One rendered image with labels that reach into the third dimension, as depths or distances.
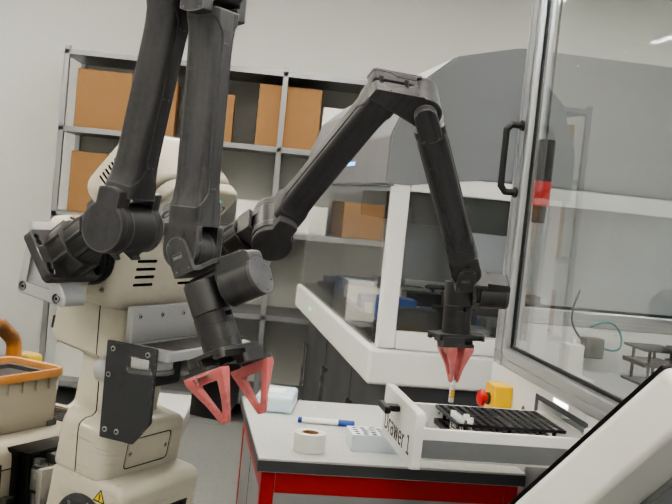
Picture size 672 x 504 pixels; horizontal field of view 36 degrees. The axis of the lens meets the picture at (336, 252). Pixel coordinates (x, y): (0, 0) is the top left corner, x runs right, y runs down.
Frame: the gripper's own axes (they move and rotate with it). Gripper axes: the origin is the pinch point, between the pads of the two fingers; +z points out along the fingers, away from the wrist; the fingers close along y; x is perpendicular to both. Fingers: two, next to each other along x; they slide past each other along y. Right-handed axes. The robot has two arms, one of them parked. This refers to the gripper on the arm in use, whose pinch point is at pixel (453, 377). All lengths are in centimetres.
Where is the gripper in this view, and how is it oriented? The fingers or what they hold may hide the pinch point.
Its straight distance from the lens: 208.3
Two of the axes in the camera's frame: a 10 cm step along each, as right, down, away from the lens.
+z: -0.6, 10.0, 0.4
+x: -2.4, -0.5, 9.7
